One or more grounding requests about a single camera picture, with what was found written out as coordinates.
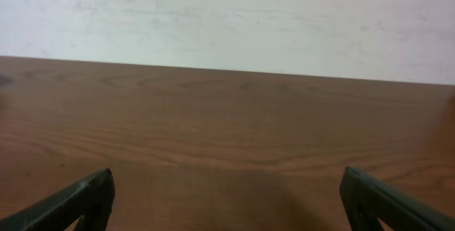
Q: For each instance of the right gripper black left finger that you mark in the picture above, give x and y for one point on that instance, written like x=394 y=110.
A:
x=87 y=203

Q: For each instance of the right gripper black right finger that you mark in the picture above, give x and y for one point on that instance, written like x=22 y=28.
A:
x=369 y=203

